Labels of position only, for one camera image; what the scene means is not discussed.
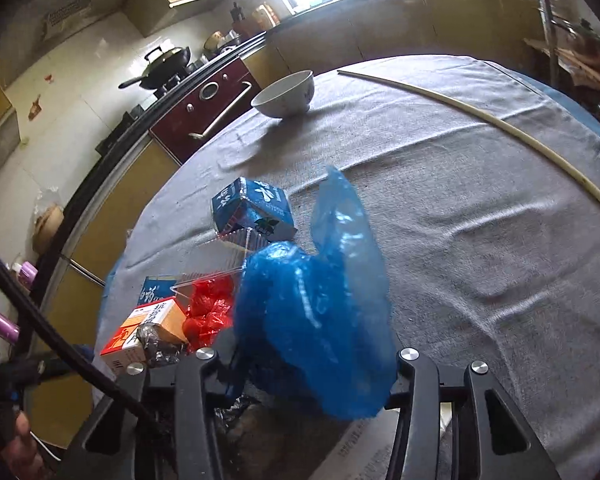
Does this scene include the blue plastic bag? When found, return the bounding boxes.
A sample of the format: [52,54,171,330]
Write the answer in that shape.
[234,167,396,420]

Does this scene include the person's left hand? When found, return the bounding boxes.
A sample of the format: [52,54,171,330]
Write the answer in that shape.
[1,412,45,480]

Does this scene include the crumpled foil wrapper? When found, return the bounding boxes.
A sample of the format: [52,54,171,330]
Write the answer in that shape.
[137,324,184,368]

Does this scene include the orange white carton box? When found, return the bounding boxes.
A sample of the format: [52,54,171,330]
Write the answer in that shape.
[100,297,187,376]

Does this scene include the red plastic bag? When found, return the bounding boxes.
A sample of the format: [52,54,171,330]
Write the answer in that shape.
[182,274,235,353]

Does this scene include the blue flat carton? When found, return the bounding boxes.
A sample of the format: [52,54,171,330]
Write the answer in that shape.
[137,275,178,306]

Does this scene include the clear plastic clamshell box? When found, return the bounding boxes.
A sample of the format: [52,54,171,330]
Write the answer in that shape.
[171,229,268,311]

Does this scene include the grey tablecloth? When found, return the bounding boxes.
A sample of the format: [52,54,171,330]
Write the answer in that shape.
[96,55,600,479]

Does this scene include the blue milk carton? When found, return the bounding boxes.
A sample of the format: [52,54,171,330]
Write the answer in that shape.
[211,177,297,242]

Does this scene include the dark red oven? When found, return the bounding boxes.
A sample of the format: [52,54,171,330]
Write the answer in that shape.
[151,58,261,164]

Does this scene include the long wooden stick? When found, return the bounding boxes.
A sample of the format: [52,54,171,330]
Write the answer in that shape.
[337,68,600,204]

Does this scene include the white ceramic bowl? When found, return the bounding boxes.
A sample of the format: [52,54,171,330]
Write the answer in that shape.
[251,70,315,119]

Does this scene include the black wok with lid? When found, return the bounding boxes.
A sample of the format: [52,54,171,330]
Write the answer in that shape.
[118,47,190,90]

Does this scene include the yellow lower cabinets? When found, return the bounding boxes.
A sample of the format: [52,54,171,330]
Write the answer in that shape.
[24,0,546,450]

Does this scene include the black cable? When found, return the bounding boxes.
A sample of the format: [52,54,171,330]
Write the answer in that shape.
[0,236,179,461]

